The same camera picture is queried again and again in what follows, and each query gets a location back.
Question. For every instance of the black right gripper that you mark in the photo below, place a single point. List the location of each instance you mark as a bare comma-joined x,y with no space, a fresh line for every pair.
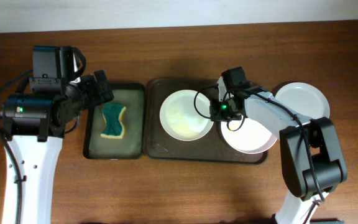
215,115

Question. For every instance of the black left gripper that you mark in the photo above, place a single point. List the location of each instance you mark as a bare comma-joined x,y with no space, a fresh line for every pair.
97,96

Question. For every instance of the green yellow sponge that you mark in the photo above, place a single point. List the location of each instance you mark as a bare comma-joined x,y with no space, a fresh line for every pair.
113,116

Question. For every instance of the cream plate top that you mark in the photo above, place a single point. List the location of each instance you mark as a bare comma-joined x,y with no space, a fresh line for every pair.
185,115

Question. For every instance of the grey white plate bottom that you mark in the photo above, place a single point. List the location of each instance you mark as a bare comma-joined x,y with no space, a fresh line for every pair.
304,99

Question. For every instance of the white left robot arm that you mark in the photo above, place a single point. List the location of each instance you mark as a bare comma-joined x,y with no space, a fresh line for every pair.
32,129

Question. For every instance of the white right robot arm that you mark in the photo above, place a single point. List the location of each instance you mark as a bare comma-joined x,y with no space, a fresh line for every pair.
312,160

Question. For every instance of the black water tray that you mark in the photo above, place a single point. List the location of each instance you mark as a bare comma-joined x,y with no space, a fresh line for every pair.
132,96

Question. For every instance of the brown serving tray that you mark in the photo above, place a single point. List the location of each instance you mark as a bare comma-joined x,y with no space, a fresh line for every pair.
157,144

